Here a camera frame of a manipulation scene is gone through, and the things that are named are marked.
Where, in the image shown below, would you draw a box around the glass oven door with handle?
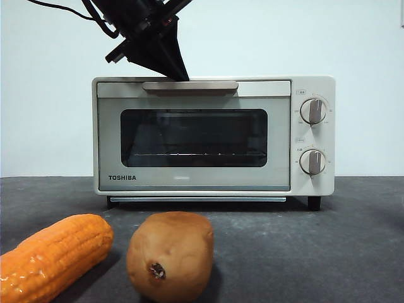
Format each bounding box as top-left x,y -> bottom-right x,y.
96,80 -> 292,193

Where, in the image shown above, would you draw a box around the cream toaster oven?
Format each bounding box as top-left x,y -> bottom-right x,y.
91,74 -> 336,211

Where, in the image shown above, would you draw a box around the beige oven temperature knob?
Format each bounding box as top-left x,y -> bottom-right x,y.
299,98 -> 328,128

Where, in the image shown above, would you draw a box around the beige oven timer knob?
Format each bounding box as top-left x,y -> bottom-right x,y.
299,148 -> 327,175

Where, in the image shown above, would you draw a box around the brown potato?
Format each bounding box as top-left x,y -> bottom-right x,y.
126,211 -> 216,303

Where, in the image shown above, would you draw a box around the orange corn cob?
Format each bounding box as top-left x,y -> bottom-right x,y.
0,213 -> 116,303

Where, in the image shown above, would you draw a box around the black cable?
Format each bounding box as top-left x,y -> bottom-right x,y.
27,0 -> 120,38

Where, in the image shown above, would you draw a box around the wire oven rack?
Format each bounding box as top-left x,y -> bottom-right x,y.
131,151 -> 266,158

